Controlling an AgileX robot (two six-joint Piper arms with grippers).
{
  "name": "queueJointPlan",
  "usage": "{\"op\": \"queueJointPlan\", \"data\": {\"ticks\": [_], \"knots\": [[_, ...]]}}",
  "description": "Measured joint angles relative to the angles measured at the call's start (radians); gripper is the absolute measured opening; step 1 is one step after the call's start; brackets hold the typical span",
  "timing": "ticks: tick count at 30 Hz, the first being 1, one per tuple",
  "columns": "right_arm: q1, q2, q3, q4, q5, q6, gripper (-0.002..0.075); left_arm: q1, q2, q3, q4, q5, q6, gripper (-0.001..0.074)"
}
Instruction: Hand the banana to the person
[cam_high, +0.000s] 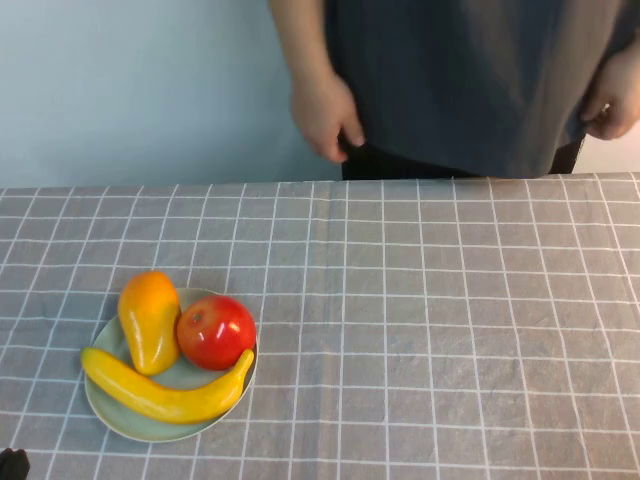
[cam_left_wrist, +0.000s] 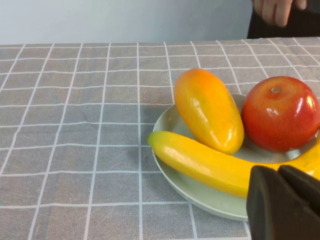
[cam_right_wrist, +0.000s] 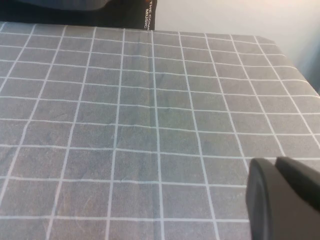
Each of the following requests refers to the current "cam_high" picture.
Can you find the person's right hand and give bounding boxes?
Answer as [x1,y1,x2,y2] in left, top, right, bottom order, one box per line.
[291,74,366,164]

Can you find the red plastic apple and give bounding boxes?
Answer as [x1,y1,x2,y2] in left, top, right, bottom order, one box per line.
[175,294,257,372]

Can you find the black trousers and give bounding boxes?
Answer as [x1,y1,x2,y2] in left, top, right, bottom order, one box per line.
[341,127,586,182]

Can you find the yellow plastic banana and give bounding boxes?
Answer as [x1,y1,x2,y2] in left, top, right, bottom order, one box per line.
[80,347,256,426]

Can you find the person's left forearm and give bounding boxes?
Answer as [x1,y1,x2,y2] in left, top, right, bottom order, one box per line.
[607,34,640,64]

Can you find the dark grey shirt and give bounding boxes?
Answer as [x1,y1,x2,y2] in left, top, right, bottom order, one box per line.
[323,0,640,180]

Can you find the person's right forearm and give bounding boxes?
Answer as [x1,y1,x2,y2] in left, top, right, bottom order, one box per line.
[269,0,346,94]

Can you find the orange yellow plastic mango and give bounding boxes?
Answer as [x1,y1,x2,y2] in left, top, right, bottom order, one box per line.
[118,270,182,377]

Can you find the person's left hand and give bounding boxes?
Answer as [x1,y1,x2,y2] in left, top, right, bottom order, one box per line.
[579,47,640,141]

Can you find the pale green round plate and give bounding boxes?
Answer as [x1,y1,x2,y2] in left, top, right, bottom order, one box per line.
[83,287,259,445]

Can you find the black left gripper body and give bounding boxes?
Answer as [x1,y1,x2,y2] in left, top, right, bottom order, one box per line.
[0,448,31,480]

